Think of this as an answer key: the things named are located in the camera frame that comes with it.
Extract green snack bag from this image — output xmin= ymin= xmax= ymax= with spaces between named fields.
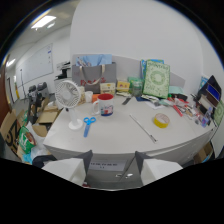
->
xmin=17 ymin=125 xmax=38 ymax=159

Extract wall whiteboard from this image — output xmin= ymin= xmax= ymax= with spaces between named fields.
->
xmin=17 ymin=42 xmax=55 ymax=86

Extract ceiling light panel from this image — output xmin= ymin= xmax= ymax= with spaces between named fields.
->
xmin=30 ymin=14 xmax=57 ymax=30

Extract brown cardboard box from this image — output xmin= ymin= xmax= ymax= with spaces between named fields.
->
xmin=0 ymin=109 xmax=22 ymax=158

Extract white mug red rim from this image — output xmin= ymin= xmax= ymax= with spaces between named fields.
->
xmin=91 ymin=93 xmax=115 ymax=117

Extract blue scissors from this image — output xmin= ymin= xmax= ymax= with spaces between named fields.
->
xmin=82 ymin=116 xmax=97 ymax=138

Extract white desk fan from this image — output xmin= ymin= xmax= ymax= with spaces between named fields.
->
xmin=54 ymin=79 xmax=84 ymax=131

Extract thin metal ruler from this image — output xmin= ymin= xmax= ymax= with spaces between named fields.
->
xmin=129 ymin=114 xmax=158 ymax=144

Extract white printer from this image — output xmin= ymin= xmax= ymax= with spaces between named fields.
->
xmin=54 ymin=60 xmax=72 ymax=81

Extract green patterned book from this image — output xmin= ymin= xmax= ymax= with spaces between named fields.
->
xmin=142 ymin=60 xmax=171 ymax=100

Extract small white cup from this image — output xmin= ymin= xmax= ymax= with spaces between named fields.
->
xmin=84 ymin=90 xmax=94 ymax=103

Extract yellow tape roll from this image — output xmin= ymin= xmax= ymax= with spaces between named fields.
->
xmin=153 ymin=112 xmax=171 ymax=129

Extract black desk organizer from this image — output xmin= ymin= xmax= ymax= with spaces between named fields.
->
xmin=194 ymin=75 xmax=223 ymax=118

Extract clear glass jar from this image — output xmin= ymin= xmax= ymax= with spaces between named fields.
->
xmin=131 ymin=81 xmax=143 ymax=98

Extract black utility knife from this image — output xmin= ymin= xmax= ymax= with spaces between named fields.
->
xmin=121 ymin=96 xmax=133 ymax=106

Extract black office chair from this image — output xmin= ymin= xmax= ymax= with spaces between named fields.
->
xmin=27 ymin=81 xmax=50 ymax=125

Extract yellow snack box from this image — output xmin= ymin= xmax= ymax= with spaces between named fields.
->
xmin=99 ymin=82 xmax=117 ymax=96

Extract grey drawer cabinet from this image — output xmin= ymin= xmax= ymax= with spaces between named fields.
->
xmin=43 ymin=133 xmax=214 ymax=190

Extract grey tote bag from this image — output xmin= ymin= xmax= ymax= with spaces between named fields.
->
xmin=71 ymin=61 xmax=118 ymax=94

